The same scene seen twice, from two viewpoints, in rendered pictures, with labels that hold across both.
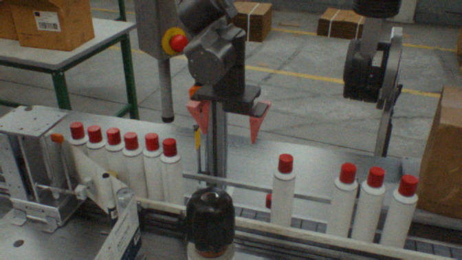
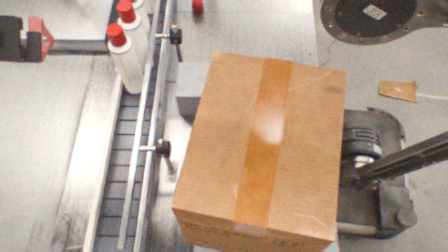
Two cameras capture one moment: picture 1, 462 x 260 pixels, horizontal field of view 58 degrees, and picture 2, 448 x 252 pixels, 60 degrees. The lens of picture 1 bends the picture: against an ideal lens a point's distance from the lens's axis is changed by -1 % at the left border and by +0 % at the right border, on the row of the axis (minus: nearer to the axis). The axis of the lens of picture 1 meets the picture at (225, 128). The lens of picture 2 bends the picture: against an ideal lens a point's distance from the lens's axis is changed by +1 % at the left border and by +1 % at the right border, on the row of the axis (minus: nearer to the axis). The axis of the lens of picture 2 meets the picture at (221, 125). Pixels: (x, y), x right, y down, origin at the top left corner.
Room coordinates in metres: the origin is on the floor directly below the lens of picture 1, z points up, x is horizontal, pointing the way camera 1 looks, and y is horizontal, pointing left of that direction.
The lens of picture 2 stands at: (0.78, -0.96, 1.68)
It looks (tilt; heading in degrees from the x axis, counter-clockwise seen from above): 62 degrees down; 78
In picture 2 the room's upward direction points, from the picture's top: 2 degrees counter-clockwise
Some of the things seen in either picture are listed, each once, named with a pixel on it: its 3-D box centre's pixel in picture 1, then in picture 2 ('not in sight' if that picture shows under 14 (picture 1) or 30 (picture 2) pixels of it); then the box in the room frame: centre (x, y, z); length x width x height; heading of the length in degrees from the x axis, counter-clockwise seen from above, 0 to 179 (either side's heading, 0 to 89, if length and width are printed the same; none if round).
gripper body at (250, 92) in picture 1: (228, 80); not in sight; (0.67, 0.00, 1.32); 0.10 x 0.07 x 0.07; 69
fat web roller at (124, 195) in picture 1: (130, 225); not in sight; (0.67, 0.21, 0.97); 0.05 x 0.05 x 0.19
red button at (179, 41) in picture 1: (177, 42); not in sight; (0.85, 0.10, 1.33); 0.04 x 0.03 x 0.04; 129
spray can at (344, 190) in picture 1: (342, 203); (137, 19); (0.74, -0.27, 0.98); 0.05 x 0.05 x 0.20
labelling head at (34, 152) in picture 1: (42, 165); not in sight; (0.84, 0.45, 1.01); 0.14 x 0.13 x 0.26; 74
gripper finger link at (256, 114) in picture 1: (247, 119); not in sight; (0.66, -0.04, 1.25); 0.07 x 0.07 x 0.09; 69
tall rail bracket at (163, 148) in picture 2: not in sight; (156, 157); (0.71, -0.60, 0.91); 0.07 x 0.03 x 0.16; 164
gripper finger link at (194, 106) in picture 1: (211, 113); not in sight; (0.68, 0.03, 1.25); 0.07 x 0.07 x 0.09; 69
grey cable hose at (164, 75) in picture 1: (165, 84); not in sight; (0.96, 0.15, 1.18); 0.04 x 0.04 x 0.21
